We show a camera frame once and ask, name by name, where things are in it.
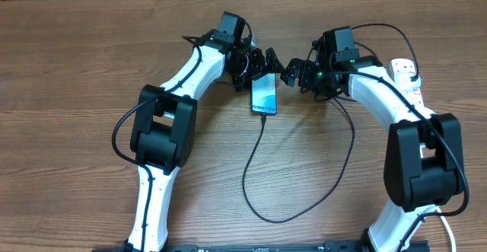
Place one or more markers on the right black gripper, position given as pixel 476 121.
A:
pixel 308 71

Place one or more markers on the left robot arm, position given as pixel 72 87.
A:
pixel 164 126

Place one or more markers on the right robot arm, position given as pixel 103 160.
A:
pixel 423 166

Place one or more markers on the blue screen smartphone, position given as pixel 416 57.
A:
pixel 263 95

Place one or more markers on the white power strip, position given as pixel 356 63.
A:
pixel 401 71

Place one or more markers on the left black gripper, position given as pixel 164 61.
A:
pixel 257 67

